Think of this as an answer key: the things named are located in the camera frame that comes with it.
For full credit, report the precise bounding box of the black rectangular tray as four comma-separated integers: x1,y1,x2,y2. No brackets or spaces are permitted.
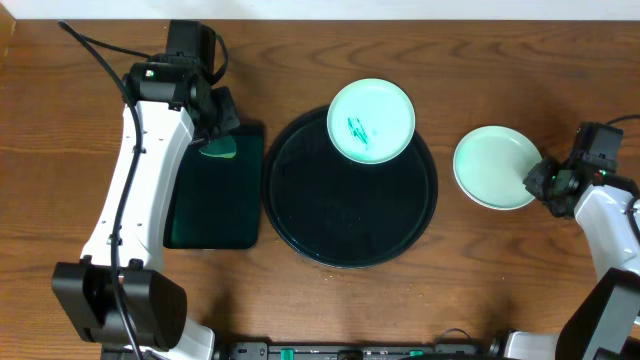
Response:
164,125,264,250

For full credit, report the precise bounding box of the white plate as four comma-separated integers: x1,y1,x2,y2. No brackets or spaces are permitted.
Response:
461,186,534,211

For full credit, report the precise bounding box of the green scrubbing sponge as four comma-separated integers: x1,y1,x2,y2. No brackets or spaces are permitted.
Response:
199,135,237,159

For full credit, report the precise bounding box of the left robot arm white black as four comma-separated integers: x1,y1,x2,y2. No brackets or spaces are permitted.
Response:
52,62,233,359

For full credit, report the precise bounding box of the pale green back plate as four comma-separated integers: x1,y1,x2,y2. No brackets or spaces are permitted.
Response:
326,78,416,165

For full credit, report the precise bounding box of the mint green plate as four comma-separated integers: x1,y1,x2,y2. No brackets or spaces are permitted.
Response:
453,126,542,190

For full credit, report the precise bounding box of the black round tray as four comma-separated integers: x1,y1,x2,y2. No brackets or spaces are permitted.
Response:
261,107,438,268

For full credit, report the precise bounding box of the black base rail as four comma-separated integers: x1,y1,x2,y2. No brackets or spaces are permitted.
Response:
212,342,496,360

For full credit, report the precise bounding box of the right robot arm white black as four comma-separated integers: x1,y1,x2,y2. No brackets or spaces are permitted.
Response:
489,157,639,360

